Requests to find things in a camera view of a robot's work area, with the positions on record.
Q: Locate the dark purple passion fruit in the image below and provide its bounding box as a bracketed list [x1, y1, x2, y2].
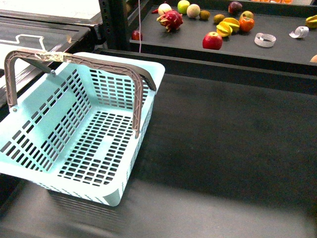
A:
[228, 1, 243, 15]

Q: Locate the black fruit display tray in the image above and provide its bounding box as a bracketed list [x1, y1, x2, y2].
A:
[130, 0, 317, 75]

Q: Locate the green apple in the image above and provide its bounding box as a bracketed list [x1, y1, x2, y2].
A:
[177, 0, 190, 14]

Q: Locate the red-green mango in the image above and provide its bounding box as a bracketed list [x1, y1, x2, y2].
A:
[240, 10, 254, 19]

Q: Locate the light blue plastic basket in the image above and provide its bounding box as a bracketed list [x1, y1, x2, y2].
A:
[0, 53, 165, 206]

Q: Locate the pink peach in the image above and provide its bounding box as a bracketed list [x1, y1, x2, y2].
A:
[310, 55, 317, 63]

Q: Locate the white round fruit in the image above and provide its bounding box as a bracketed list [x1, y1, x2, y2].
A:
[158, 3, 172, 15]

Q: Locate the beige cantaloupe melon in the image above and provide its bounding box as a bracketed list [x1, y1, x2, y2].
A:
[186, 4, 201, 18]

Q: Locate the yellow star fruit front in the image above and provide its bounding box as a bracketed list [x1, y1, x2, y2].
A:
[216, 21, 233, 38]

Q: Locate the yellow star fruit behind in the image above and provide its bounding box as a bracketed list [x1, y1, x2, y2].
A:
[223, 17, 240, 32]

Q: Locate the black metal shelf upright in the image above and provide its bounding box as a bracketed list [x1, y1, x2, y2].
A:
[99, 0, 130, 51]

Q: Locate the large red apple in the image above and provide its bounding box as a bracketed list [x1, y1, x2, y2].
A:
[202, 32, 223, 50]

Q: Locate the small dark red apple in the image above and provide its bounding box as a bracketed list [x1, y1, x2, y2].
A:
[131, 30, 143, 41]

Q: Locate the glass-top chest freezer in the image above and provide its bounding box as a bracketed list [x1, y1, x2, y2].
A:
[0, 9, 105, 109]

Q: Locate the orange persimmon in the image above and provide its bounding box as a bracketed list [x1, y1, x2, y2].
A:
[239, 17, 255, 32]

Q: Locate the pink hanging cable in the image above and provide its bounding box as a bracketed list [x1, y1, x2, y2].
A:
[138, 0, 142, 53]

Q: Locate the brown kiwi fruit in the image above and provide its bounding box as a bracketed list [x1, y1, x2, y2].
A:
[199, 10, 211, 21]
[213, 14, 225, 24]

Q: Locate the pink dragon fruit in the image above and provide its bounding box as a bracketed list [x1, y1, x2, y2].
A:
[157, 10, 183, 32]

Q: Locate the white foam fruit net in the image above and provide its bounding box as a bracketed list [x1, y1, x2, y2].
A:
[289, 26, 309, 39]

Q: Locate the clear tape ring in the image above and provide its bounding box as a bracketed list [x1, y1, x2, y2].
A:
[254, 32, 277, 48]

